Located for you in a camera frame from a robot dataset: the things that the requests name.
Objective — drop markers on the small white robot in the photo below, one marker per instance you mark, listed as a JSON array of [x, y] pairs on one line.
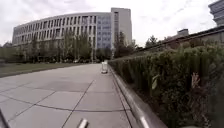
[[104, 67]]

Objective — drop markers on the grey concrete kerb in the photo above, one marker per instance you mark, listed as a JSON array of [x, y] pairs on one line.
[[133, 100]]

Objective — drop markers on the row of trees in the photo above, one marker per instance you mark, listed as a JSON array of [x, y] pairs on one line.
[[66, 50]]

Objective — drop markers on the grey concrete slab pavement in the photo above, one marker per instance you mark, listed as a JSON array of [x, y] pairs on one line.
[[60, 86]]

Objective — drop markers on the large curved grey building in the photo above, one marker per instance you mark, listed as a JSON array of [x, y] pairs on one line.
[[66, 28]]

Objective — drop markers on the green hedge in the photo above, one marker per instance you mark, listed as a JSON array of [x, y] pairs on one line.
[[173, 76]]

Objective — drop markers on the robot's own part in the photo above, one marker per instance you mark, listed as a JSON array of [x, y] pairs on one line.
[[82, 123], [144, 122]]

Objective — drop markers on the low brown building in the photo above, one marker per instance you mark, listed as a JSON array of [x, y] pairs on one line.
[[186, 38]]

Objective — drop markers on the grass strip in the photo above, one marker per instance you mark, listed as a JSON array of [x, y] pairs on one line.
[[23, 68]]

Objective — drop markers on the tall grey building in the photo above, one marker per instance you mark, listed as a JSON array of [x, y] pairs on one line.
[[218, 11]]

